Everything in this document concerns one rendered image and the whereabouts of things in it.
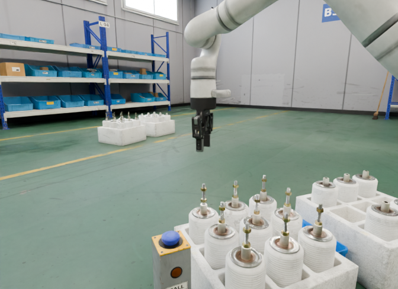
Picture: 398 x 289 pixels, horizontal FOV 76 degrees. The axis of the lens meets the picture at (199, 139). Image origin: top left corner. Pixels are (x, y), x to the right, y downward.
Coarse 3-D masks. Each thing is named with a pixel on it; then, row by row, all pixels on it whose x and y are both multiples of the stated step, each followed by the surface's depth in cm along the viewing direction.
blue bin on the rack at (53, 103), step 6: (30, 96) 447; (36, 96) 454; (42, 96) 462; (48, 96) 468; (54, 96) 455; (36, 102) 421; (42, 102) 420; (48, 102) 427; (54, 102) 436; (36, 108) 426; (42, 108) 422; (48, 108) 429; (54, 108) 438
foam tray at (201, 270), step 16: (192, 256) 72; (336, 256) 71; (192, 272) 73; (208, 272) 65; (224, 272) 65; (304, 272) 66; (320, 272) 65; (336, 272) 65; (352, 272) 67; (192, 288) 74; (208, 288) 63; (224, 288) 60; (272, 288) 60; (288, 288) 60; (304, 288) 60; (320, 288) 62; (336, 288) 65; (352, 288) 68
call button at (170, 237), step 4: (168, 232) 57; (172, 232) 57; (176, 232) 57; (164, 236) 55; (168, 236) 55; (172, 236) 55; (176, 236) 55; (164, 240) 54; (168, 240) 54; (172, 240) 54; (176, 240) 54; (168, 244) 54; (172, 244) 54
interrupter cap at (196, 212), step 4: (196, 208) 84; (208, 208) 83; (212, 208) 83; (192, 212) 81; (196, 212) 81; (208, 212) 82; (212, 212) 81; (196, 216) 78; (200, 216) 79; (204, 216) 79; (208, 216) 79; (212, 216) 79
